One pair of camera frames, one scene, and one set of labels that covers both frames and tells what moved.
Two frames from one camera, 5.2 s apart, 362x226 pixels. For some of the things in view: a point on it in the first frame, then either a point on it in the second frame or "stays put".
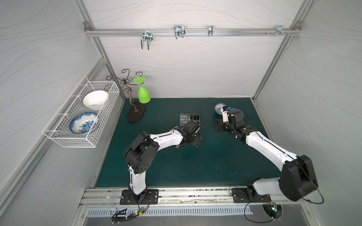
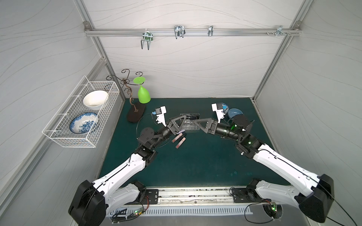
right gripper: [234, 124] → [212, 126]
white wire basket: [80, 121] stays put
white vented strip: [176, 211] stays put
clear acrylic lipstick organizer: [185, 118] stays put
